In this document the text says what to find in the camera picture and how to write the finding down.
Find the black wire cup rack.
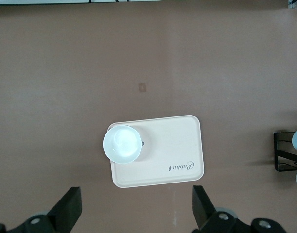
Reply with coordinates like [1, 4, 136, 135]
[274, 131, 297, 172]

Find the white bowl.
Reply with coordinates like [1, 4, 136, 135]
[102, 124, 143, 164]

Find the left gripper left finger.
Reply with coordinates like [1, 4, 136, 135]
[0, 186, 82, 233]

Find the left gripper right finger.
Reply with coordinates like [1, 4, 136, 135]
[192, 185, 286, 233]

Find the pink rabbit print tray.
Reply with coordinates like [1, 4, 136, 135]
[107, 115, 204, 189]

